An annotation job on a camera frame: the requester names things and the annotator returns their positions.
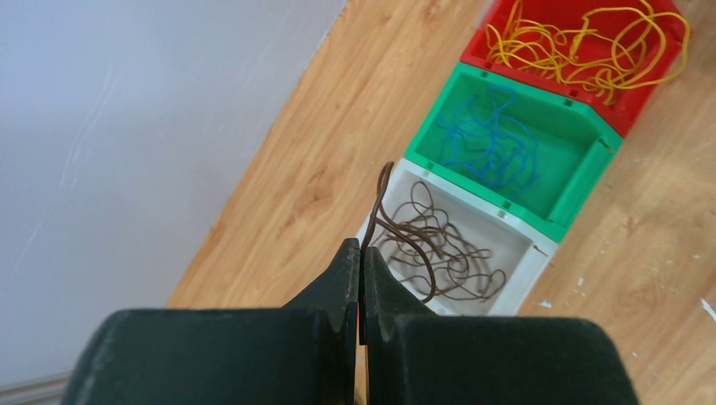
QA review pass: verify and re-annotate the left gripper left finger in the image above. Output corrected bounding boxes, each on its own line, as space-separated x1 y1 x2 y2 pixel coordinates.
282 238 361 404

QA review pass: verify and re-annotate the green plastic bin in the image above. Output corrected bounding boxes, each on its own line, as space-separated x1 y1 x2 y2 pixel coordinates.
404 63 622 242

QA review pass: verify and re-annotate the blue cable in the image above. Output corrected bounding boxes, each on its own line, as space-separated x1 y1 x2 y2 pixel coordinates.
436 84 541 192

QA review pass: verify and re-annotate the brown cable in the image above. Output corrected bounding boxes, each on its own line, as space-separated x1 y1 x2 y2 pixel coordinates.
372 180 508 303

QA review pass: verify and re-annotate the yellow cable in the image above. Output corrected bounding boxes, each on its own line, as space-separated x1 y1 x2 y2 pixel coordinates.
483 0 692 107

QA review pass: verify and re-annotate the white plastic bin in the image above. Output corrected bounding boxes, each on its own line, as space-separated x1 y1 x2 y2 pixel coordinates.
382 159 557 316

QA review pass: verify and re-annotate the red plastic bin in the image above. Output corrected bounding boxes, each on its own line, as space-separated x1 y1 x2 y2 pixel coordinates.
460 1 692 137

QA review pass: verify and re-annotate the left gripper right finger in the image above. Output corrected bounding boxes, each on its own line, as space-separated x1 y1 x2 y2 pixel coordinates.
362 247 442 404

